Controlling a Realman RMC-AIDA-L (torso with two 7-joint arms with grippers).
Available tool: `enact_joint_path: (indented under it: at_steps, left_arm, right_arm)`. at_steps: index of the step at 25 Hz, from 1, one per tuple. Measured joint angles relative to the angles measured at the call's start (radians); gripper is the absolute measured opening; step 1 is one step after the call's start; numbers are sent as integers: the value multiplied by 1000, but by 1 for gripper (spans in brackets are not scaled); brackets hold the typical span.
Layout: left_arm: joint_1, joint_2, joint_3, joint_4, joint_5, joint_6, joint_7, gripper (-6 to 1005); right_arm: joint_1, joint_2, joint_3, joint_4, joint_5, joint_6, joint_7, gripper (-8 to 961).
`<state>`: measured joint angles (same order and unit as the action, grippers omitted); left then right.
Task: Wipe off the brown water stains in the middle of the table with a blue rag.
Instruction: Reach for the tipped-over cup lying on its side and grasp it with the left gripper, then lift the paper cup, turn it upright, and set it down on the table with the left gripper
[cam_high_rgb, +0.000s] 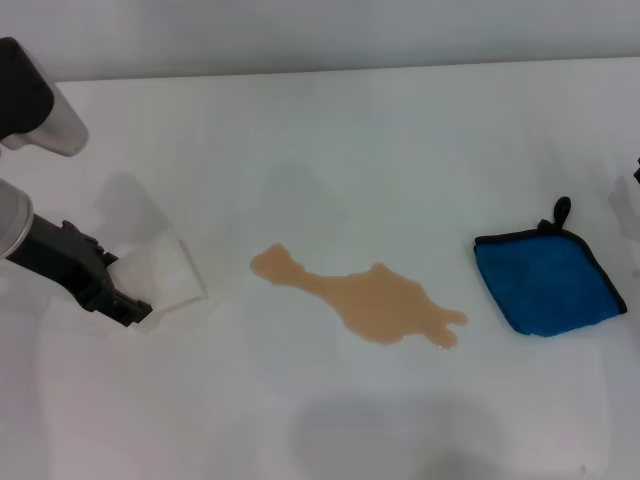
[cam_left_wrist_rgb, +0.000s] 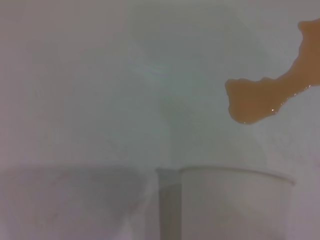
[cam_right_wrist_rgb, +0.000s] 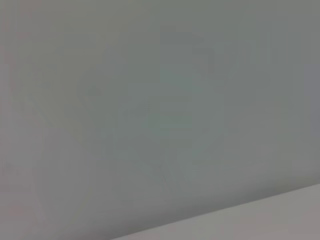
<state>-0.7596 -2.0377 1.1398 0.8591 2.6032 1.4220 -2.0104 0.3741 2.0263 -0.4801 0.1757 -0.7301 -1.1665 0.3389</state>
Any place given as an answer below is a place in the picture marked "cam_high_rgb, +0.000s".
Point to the brown water stain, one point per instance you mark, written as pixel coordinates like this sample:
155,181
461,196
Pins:
370,300

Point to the white paper cup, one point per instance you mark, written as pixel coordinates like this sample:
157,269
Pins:
170,272

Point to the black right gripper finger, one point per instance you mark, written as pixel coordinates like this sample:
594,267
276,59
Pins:
637,172

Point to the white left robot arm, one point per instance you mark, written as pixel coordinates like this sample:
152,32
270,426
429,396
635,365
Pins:
30,100

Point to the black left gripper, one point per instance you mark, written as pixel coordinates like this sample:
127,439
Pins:
65,260

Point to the blue rag with black trim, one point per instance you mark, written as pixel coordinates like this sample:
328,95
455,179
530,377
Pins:
545,280

